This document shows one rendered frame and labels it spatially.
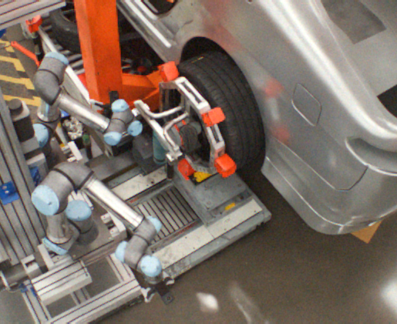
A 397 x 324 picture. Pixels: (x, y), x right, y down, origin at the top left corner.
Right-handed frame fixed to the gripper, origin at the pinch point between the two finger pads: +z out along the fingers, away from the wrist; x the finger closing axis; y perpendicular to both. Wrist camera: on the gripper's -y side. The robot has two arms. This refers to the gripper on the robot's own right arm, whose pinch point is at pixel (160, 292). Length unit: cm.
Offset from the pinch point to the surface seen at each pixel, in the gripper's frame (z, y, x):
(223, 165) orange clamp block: 14, 35, -67
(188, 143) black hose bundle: 1, 51, -57
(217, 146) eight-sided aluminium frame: 6, 42, -68
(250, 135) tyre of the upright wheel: 6, 36, -86
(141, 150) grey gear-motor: 64, 96, -54
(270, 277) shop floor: 101, -10, -70
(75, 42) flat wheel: 71, 205, -73
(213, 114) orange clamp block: -12, 49, -72
